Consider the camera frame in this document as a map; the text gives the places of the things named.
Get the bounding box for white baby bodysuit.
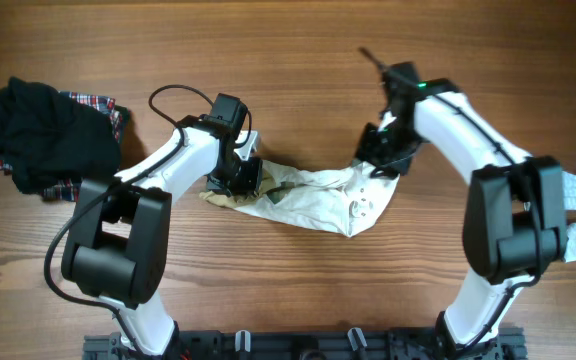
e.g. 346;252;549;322
199;161;399;238

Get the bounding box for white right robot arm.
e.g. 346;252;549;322
356;61;567;357

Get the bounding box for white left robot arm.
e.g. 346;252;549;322
61;94;262;359

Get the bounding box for red plaid garment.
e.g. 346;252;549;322
0;90;132;203

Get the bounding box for black folded garment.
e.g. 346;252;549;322
0;76;123;195

